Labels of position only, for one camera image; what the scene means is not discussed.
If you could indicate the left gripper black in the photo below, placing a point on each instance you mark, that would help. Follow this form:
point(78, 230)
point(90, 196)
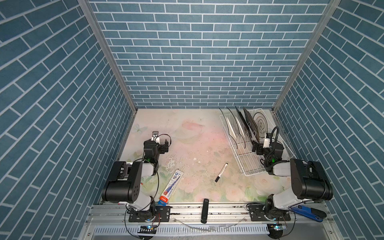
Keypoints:
point(163, 147)

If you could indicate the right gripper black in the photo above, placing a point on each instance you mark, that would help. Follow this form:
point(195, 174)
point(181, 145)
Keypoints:
point(259, 149)

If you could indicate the square white plate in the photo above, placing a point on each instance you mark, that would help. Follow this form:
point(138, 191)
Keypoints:
point(230, 129)
point(238, 130)

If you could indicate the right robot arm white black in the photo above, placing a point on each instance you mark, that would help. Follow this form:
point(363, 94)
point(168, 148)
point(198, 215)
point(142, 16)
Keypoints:
point(309, 182)

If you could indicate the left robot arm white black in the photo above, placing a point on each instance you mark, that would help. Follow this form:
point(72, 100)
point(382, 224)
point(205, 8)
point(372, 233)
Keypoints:
point(123, 184)

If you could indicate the square plate dark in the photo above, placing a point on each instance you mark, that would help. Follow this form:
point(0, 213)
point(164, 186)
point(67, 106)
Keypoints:
point(245, 126)
point(253, 130)

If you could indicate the round clear glass plate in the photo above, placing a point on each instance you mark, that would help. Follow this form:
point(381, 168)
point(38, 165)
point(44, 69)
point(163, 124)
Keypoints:
point(261, 123)

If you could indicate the black white marker pen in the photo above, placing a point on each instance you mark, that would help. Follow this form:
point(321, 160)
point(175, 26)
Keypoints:
point(221, 172)

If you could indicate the black remote control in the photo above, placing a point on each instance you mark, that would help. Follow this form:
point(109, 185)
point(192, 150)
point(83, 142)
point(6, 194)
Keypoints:
point(205, 209)

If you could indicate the left green circuit board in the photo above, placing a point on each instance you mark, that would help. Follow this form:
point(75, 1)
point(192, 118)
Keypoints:
point(147, 230)

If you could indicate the green circuit board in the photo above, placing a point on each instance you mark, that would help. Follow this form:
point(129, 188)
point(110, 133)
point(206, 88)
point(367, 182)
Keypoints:
point(147, 230)
point(276, 229)

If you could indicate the right green circuit board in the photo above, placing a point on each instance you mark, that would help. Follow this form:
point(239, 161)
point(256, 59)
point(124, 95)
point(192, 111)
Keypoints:
point(276, 229)

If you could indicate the blue black crimping tool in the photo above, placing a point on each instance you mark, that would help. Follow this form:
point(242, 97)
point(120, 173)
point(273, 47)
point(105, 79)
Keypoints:
point(310, 213)

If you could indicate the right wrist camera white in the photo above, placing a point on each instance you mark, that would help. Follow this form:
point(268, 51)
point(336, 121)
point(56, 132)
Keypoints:
point(266, 143)

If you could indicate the white wire dish rack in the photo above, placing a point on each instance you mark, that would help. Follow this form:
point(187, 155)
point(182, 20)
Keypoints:
point(275, 160)

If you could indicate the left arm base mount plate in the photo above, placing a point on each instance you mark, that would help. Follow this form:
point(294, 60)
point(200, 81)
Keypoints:
point(155, 213)

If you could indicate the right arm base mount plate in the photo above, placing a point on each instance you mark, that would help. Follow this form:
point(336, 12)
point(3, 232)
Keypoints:
point(261, 213)

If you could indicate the white slotted cable duct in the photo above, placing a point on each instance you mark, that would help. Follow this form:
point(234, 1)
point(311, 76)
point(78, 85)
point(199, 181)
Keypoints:
point(181, 230)

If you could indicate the aluminium rail frame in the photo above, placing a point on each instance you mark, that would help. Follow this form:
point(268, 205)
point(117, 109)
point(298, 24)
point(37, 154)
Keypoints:
point(219, 214)

